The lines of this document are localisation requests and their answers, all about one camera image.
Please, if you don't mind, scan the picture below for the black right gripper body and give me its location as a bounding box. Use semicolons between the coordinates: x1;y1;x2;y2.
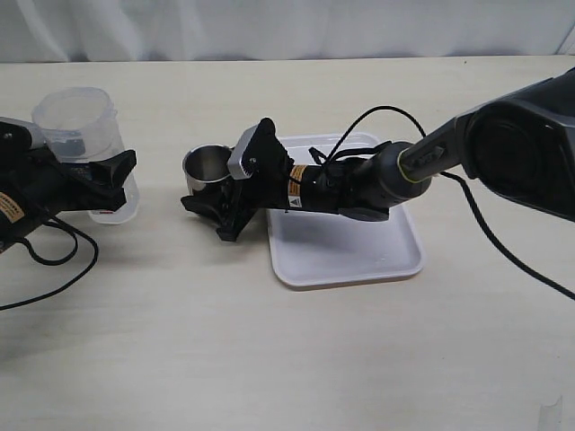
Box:
217;118;346;242

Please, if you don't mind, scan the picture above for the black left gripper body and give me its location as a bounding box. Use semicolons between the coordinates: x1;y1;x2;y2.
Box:
0;117;98;216

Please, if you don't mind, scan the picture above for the stainless steel cup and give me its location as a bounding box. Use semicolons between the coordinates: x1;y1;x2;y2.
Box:
182;144;232;195

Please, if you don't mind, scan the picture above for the clear plastic pitcher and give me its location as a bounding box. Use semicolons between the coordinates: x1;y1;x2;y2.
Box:
31;87;139;224

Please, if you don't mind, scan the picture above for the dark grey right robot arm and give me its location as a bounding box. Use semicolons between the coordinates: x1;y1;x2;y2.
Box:
181;71;574;242

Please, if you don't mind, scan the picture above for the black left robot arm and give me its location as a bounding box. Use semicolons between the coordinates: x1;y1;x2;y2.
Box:
1;117;137;251

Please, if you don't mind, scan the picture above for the white rectangular plastic tray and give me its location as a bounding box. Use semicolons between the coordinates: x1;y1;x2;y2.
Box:
264;132;426;289

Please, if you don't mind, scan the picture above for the white backdrop curtain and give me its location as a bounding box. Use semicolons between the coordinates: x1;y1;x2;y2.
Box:
1;1;574;63

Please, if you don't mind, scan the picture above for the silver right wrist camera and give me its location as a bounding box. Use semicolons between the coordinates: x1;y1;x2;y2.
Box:
227;125;258;180

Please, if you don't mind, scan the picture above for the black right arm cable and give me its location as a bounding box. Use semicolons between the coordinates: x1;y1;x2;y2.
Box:
309;105;575;301

